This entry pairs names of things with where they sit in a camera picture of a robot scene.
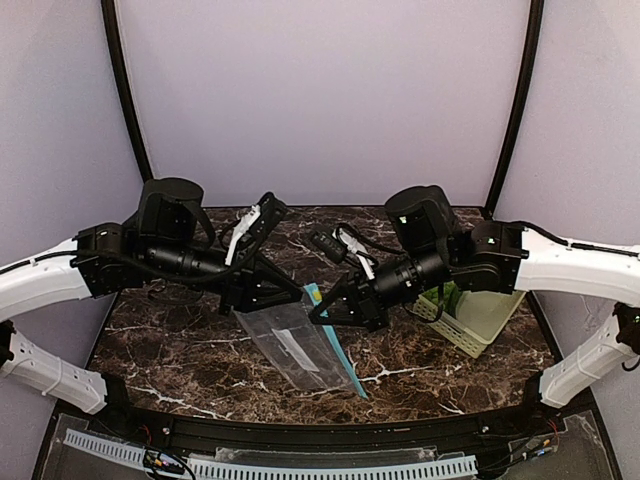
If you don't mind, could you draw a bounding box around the clear zip top bag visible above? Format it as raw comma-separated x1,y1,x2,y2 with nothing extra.
235,283,367,398

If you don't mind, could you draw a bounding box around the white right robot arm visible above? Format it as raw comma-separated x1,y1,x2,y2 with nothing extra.
309,221,639,409

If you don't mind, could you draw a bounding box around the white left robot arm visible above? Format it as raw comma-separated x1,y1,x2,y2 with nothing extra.
1,224,302,415

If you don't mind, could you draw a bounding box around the green leafy vegetable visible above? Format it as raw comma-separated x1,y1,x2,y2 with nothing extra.
423,282,462,316

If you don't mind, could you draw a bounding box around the cream perforated plastic basket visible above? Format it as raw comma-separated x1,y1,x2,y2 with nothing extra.
412,291,525,359

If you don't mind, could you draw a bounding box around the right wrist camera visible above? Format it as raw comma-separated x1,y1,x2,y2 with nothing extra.
309,227,378,280

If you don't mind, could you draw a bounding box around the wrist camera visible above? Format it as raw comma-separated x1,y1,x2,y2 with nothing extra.
225,192,288,266
309,227,378,280

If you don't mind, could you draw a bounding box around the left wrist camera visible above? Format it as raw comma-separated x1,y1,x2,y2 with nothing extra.
225,192,288,266

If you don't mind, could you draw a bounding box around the white slotted cable duct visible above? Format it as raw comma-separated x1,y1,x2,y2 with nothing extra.
63,428,478,479

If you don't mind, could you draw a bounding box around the black front table rail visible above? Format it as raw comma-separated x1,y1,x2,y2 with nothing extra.
89,393,594,455

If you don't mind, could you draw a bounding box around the black left corner post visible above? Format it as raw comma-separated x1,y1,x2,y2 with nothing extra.
99,0,155,192

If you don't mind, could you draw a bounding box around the black corner frame post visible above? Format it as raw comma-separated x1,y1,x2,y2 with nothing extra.
483,0,545,218

